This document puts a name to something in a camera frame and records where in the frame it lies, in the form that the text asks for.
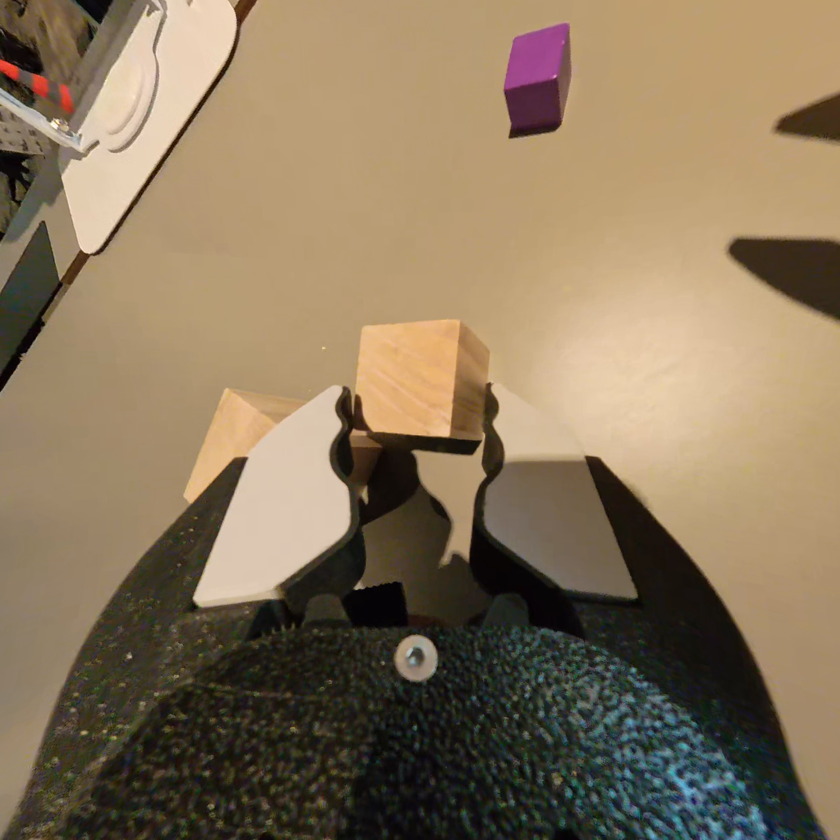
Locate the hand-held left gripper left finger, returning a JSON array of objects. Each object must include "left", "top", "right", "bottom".
[{"left": 192, "top": 385, "right": 367, "bottom": 618}]

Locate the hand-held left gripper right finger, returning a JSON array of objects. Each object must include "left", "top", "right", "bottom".
[{"left": 470, "top": 382, "right": 640, "bottom": 601}]

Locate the large wooden cube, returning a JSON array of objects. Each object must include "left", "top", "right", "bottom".
[{"left": 184, "top": 388, "right": 383, "bottom": 505}]

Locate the medium wooden cube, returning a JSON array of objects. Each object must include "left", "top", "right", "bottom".
[{"left": 354, "top": 319, "right": 491, "bottom": 455}]

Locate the purple cube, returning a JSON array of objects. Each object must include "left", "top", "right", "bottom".
[{"left": 504, "top": 23, "right": 572, "bottom": 135}]

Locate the black table panel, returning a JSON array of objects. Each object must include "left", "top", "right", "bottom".
[{"left": 0, "top": 222, "right": 61, "bottom": 388}]

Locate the white document stand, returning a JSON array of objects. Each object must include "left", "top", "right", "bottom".
[{"left": 0, "top": 0, "right": 239, "bottom": 257}]

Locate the printed paper sheet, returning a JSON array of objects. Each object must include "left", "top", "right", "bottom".
[{"left": 0, "top": 108, "right": 48, "bottom": 156}]

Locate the striped traffic cone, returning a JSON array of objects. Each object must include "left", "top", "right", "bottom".
[{"left": 0, "top": 60, "right": 74, "bottom": 112}]

